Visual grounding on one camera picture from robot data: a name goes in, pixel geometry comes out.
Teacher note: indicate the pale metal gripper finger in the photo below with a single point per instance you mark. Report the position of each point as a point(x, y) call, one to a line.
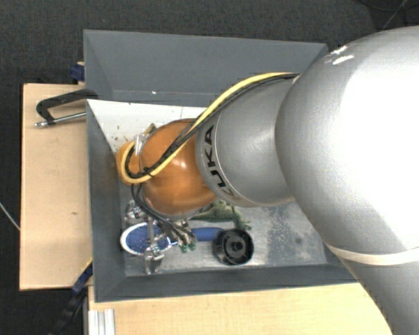
point(153, 258)
point(134, 214)

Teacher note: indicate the grey metal bin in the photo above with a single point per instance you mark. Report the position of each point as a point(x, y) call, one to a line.
point(153, 65)

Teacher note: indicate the pale wood flat board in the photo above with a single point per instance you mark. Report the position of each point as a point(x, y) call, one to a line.
point(54, 187)

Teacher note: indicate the green toy animal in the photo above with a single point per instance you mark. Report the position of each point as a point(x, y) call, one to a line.
point(227, 213)

